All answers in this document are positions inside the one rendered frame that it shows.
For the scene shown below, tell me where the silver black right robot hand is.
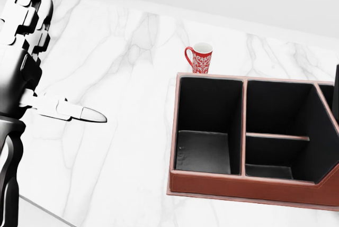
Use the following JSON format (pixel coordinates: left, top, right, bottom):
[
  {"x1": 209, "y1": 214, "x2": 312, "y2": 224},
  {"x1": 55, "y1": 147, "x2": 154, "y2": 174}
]
[{"x1": 332, "y1": 63, "x2": 339, "y2": 125}]

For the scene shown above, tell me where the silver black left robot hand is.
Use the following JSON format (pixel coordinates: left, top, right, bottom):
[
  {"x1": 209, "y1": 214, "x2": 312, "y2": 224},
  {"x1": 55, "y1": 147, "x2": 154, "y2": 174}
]
[{"x1": 0, "y1": 0, "x2": 108, "y2": 124}]

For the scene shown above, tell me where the red-brown desk caddy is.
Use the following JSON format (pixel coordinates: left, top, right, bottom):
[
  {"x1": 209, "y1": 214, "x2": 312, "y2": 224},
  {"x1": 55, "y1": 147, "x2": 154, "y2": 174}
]
[{"x1": 166, "y1": 72, "x2": 339, "y2": 212}]

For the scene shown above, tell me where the red white patterned mug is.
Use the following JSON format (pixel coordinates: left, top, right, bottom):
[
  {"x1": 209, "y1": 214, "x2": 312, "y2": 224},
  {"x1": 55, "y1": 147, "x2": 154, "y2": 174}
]
[{"x1": 184, "y1": 42, "x2": 214, "y2": 75}]

